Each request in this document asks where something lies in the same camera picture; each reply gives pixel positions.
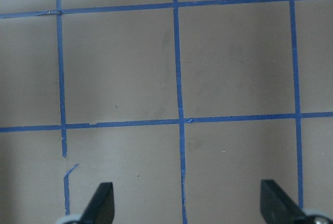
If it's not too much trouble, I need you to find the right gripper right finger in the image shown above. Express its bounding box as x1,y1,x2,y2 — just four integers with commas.
260,179,306,224

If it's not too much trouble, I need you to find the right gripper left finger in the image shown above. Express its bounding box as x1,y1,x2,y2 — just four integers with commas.
79,182,115,224

